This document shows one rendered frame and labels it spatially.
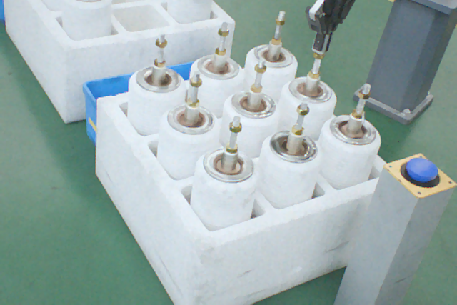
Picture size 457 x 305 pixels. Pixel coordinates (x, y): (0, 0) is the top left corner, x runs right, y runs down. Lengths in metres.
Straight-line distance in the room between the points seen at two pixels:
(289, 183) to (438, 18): 0.62
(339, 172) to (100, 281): 0.43
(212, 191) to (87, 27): 0.54
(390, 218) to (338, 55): 0.90
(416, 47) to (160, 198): 0.74
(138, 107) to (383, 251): 0.45
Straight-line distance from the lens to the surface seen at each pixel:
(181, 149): 1.04
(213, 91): 1.17
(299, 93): 1.16
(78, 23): 1.37
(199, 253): 0.97
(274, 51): 1.24
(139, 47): 1.41
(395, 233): 0.98
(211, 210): 0.99
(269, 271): 1.10
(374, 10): 2.10
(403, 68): 1.58
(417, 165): 0.95
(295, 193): 1.05
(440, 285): 1.28
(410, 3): 1.52
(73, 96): 1.41
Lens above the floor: 0.89
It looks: 38 degrees down
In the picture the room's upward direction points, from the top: 10 degrees clockwise
